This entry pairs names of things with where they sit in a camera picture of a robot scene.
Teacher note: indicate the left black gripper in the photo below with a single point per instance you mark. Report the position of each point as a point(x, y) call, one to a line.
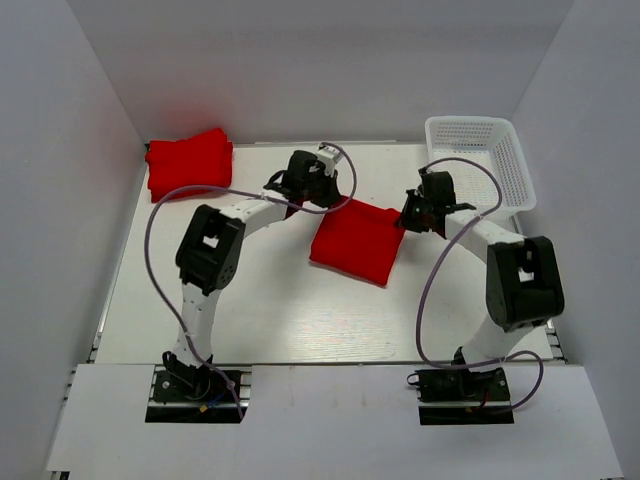
point(332, 194)

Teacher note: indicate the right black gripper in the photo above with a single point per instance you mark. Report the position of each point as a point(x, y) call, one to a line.
point(407, 221)

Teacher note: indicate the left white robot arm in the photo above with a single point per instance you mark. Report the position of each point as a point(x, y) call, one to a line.
point(208, 255)

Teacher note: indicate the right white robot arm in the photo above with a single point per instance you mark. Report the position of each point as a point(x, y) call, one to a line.
point(523, 288)

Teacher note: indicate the folded red t shirt stack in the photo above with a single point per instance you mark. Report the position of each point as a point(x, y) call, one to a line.
point(203, 159)

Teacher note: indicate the white plastic basket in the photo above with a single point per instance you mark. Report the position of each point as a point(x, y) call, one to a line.
point(484, 157)

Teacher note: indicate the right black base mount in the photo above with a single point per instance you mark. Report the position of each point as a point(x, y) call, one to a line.
point(462, 397)

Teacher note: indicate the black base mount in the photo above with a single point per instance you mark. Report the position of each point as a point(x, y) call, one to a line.
point(169, 402)
point(462, 397)

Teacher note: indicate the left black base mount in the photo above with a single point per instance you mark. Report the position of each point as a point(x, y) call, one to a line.
point(169, 402)

